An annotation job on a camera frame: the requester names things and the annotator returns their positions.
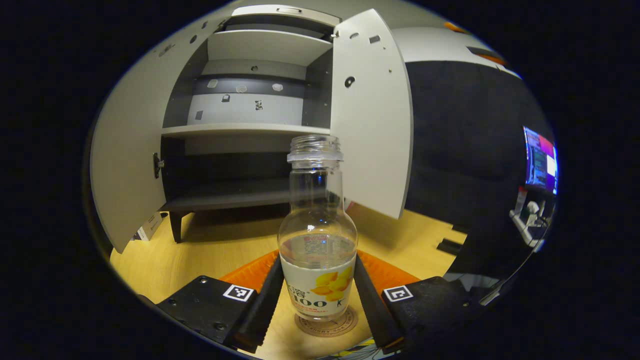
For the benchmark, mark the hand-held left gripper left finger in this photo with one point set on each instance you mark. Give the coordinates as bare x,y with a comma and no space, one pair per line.
267,310

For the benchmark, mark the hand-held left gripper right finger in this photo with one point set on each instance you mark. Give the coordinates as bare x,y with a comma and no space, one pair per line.
372,315

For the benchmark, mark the round brown coaster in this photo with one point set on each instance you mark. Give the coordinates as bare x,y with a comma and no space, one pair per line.
325,330

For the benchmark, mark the clear bottle with yellow label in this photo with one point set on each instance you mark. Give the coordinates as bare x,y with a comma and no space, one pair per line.
317,250

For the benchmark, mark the white cabinet door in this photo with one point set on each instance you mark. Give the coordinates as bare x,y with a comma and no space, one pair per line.
375,125
125,165

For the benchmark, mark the white cabinet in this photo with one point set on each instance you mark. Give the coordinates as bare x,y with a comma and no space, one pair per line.
260,47

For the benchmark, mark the small black block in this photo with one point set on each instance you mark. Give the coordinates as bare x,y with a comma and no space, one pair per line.
449,246

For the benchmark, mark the white desk equipment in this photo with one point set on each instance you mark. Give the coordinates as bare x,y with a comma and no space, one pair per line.
530,220

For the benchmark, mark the black backdrop cloth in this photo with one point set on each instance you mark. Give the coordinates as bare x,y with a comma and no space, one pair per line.
465,150

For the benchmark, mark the computer monitor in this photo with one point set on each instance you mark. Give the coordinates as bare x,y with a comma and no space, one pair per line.
540,160

